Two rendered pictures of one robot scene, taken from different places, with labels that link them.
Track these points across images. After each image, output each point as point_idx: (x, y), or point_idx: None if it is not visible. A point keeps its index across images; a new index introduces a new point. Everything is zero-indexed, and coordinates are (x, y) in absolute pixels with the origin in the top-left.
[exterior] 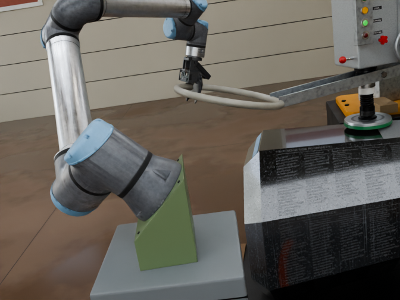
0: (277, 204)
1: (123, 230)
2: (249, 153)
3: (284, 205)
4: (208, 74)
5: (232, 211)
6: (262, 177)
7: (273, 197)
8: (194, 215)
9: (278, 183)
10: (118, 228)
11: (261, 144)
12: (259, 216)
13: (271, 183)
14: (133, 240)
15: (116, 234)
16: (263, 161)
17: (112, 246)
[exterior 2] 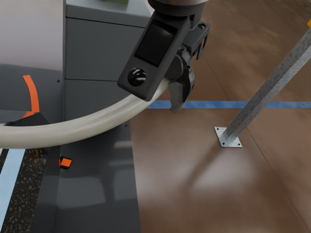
0: (14, 112)
1: (144, 10)
2: (27, 204)
3: (4, 111)
4: (124, 68)
5: (68, 2)
6: (22, 116)
7: (15, 113)
8: (97, 7)
9: (1, 113)
10: (148, 12)
11: (0, 150)
12: (40, 114)
13: (10, 114)
14: (133, 1)
15: (146, 8)
16: (10, 119)
17: (143, 1)
